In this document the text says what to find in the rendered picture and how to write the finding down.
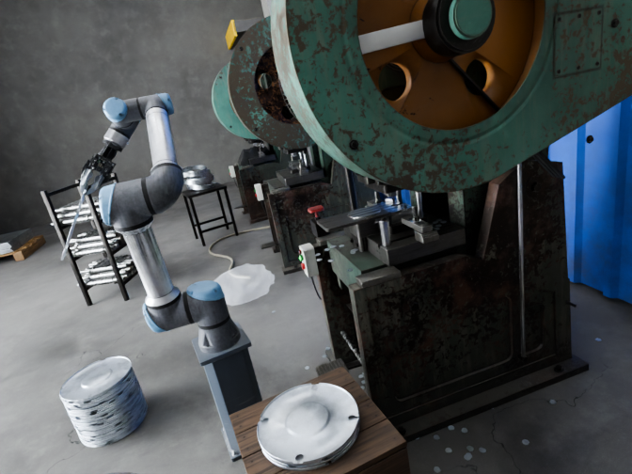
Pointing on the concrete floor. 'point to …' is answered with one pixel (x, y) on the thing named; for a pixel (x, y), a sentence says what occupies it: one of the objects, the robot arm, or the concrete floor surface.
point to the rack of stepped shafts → (92, 244)
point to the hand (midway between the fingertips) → (85, 190)
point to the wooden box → (371, 447)
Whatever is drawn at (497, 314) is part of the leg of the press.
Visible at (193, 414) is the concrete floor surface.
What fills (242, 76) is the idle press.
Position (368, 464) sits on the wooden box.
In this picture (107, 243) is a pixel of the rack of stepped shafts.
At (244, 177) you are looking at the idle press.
